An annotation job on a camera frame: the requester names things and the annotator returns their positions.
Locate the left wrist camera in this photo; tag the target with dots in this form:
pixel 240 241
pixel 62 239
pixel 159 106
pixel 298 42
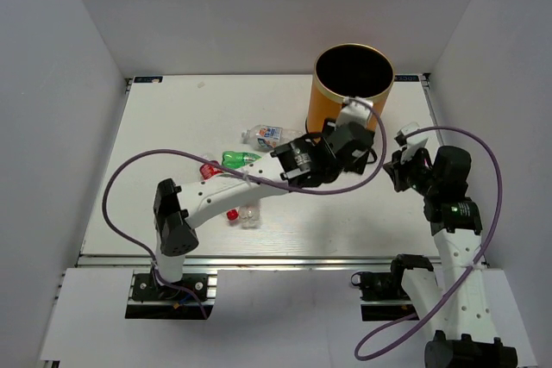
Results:
pixel 355 109

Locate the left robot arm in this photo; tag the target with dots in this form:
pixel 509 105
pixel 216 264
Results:
pixel 304 163

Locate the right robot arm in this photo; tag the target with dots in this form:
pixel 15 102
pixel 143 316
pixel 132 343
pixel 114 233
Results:
pixel 456 313

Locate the red label bottle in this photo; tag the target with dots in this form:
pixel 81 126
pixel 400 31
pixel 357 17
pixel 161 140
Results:
pixel 208 171
pixel 249 215

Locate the orange cylindrical bin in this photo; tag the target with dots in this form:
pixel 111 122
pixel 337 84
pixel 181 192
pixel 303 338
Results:
pixel 347 70

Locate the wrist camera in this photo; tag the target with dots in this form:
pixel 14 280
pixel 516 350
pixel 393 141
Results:
pixel 355 109
pixel 410 138

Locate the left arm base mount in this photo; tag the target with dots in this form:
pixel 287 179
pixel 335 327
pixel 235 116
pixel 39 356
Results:
pixel 150 300

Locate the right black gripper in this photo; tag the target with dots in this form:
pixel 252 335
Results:
pixel 396 167

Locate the green plastic bottle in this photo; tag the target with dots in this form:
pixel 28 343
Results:
pixel 237 160

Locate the clear bottle blue orange label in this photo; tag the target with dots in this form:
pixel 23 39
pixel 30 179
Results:
pixel 265 137

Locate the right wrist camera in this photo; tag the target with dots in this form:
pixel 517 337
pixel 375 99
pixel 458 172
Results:
pixel 410 138

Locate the aluminium table rail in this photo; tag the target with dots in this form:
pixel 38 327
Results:
pixel 216 263

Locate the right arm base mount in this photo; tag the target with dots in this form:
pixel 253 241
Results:
pixel 382 295

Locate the red label bottle upright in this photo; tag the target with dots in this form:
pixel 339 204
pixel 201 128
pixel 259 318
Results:
pixel 249 215

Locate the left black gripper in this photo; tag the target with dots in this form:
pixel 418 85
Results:
pixel 358 165

